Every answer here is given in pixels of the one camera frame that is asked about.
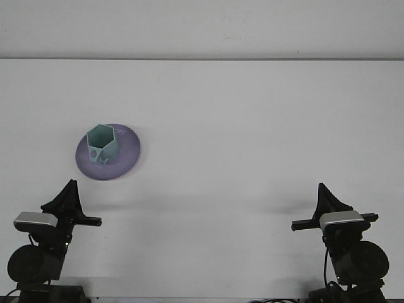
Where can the pale purple round plate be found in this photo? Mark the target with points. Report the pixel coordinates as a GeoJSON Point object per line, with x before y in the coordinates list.
{"type": "Point", "coordinates": [129, 158]}

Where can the pale blue hexagonal cup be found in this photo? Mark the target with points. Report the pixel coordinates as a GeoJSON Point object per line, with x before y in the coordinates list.
{"type": "Point", "coordinates": [110, 150]}

